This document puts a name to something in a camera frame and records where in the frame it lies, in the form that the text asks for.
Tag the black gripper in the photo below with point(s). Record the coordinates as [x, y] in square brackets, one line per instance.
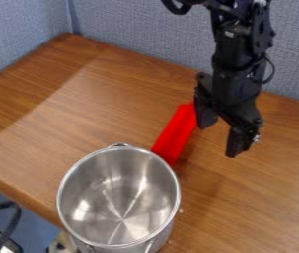
[226, 96]

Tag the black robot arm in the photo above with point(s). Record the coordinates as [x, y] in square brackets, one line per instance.
[242, 68]

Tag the shiny metal pot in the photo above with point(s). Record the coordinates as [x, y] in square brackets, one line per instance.
[118, 200]

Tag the red rectangular block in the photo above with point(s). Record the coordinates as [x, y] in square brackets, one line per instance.
[175, 134]

